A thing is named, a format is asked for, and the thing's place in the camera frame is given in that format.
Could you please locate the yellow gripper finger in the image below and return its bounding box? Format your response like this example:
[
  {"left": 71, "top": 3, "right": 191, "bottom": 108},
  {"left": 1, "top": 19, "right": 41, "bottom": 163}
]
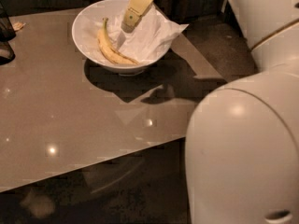
[{"left": 121, "top": 0, "right": 153, "bottom": 33}]

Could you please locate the yellow banana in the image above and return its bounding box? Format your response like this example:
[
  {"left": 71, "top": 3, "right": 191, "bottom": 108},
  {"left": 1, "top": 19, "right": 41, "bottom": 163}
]
[{"left": 97, "top": 17, "right": 139, "bottom": 65}]

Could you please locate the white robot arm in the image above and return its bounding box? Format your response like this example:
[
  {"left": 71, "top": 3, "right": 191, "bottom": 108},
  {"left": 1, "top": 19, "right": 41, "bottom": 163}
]
[{"left": 185, "top": 0, "right": 299, "bottom": 224}]

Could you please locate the white ceramic bowl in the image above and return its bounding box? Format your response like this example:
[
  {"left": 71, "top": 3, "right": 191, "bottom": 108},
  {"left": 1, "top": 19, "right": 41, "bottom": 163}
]
[{"left": 72, "top": 0, "right": 168, "bottom": 76}]

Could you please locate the white paper sheet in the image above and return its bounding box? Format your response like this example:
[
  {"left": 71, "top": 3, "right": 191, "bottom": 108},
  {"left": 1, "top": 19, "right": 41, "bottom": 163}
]
[{"left": 107, "top": 6, "right": 188, "bottom": 63}]

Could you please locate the small crumpled tan scrap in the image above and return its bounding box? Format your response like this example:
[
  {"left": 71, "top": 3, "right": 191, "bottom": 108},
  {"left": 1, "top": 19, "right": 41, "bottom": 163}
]
[{"left": 12, "top": 21, "right": 25, "bottom": 32}]

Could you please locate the black mesh object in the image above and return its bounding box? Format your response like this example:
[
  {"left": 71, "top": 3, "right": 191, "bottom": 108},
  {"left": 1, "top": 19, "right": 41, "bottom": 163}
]
[{"left": 0, "top": 3, "right": 16, "bottom": 65}]

